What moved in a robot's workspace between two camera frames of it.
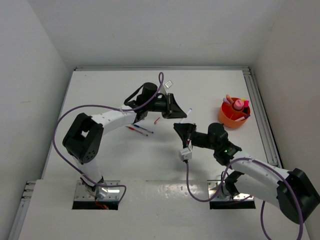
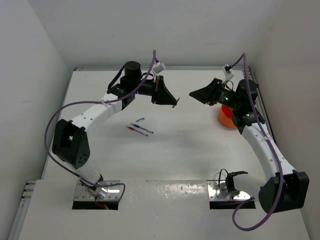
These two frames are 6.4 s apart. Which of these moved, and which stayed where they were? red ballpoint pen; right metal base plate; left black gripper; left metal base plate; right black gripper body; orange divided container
Moved: right black gripper body; left black gripper
Stayed: red ballpoint pen; orange divided container; right metal base plate; left metal base plate
